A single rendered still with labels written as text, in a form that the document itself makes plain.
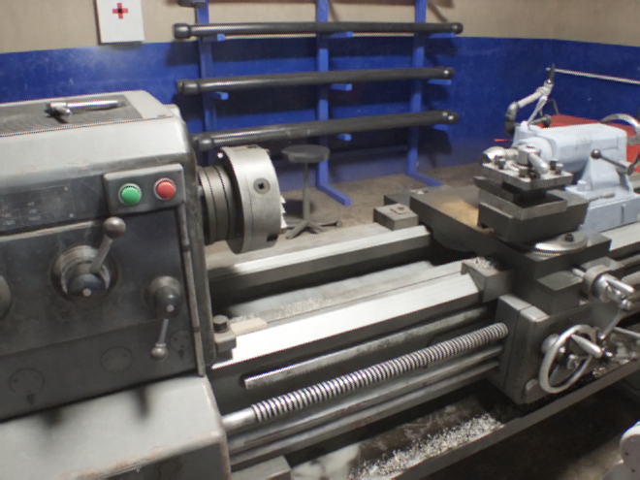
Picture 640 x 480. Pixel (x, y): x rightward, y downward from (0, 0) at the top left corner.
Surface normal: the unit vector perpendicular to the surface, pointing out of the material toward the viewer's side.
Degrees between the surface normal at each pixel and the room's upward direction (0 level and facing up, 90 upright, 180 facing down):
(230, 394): 90
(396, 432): 0
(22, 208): 90
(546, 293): 90
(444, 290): 36
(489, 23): 90
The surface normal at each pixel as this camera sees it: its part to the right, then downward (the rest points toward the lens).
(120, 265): 0.44, 0.36
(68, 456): 0.23, -0.58
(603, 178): 0.40, -0.04
